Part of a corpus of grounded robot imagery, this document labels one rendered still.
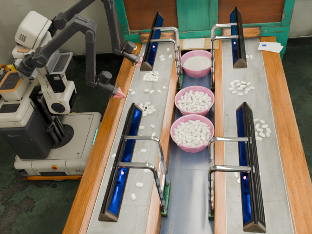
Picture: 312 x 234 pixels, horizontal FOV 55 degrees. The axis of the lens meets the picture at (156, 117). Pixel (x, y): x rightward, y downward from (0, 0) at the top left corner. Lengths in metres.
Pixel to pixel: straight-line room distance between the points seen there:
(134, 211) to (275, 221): 0.68
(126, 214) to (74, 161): 1.04
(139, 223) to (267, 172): 0.72
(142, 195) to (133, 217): 0.13
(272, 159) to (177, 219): 0.61
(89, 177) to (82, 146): 0.87
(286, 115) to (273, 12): 0.93
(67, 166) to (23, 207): 0.53
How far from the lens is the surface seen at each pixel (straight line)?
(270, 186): 1.68
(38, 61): 1.89
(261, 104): 2.05
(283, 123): 1.93
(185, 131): 1.88
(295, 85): 3.40
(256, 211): 1.18
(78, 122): 2.82
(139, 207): 1.62
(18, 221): 2.81
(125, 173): 1.35
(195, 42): 2.57
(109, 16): 2.13
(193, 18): 2.55
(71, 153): 2.60
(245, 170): 1.26
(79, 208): 1.69
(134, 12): 2.59
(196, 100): 2.08
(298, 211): 1.61
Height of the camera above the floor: 2.16
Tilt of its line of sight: 45 degrees down
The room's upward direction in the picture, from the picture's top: 11 degrees counter-clockwise
